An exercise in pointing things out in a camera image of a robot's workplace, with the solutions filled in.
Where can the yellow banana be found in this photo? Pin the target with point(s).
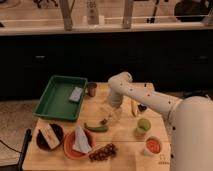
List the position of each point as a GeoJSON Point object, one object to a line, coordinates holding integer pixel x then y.
{"type": "Point", "coordinates": [134, 108]}

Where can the white cup orange content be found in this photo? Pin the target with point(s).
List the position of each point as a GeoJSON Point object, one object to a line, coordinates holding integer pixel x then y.
{"type": "Point", "coordinates": [153, 146]}

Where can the green plastic tray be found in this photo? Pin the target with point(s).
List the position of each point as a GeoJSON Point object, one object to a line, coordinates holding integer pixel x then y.
{"type": "Point", "coordinates": [55, 101]}

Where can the green cup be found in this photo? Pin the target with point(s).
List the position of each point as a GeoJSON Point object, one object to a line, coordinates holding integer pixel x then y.
{"type": "Point", "coordinates": [143, 126]}

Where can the grey sponge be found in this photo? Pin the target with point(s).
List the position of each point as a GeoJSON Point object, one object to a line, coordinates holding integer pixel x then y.
{"type": "Point", "coordinates": [76, 94]}

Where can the green pepper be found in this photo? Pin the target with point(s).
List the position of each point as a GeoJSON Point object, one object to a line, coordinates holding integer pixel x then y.
{"type": "Point", "coordinates": [103, 128]}

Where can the brown metal cup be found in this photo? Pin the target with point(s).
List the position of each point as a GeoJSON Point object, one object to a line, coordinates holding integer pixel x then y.
{"type": "Point", "coordinates": [91, 89]}

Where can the dark brown bowl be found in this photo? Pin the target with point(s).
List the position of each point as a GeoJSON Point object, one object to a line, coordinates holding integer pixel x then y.
{"type": "Point", "coordinates": [42, 143]}

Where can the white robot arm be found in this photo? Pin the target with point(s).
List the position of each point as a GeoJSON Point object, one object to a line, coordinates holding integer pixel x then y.
{"type": "Point", "coordinates": [191, 120]}

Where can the white box in bowl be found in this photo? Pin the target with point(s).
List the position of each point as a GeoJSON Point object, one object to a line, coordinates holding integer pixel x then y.
{"type": "Point", "coordinates": [50, 137]}

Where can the dark small object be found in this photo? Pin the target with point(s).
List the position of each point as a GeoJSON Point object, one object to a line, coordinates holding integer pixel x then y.
{"type": "Point", "coordinates": [142, 108]}

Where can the black pole at table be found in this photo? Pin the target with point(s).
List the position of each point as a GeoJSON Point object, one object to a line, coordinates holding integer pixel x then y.
{"type": "Point", "coordinates": [27, 139]}

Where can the orange plate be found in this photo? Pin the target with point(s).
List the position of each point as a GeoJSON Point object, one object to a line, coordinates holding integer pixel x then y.
{"type": "Point", "coordinates": [69, 142]}

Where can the white crumpled napkin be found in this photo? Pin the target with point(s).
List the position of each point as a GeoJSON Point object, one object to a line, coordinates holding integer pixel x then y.
{"type": "Point", "coordinates": [81, 143]}

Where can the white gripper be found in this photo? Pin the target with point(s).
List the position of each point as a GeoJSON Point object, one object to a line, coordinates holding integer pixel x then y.
{"type": "Point", "coordinates": [110, 114]}

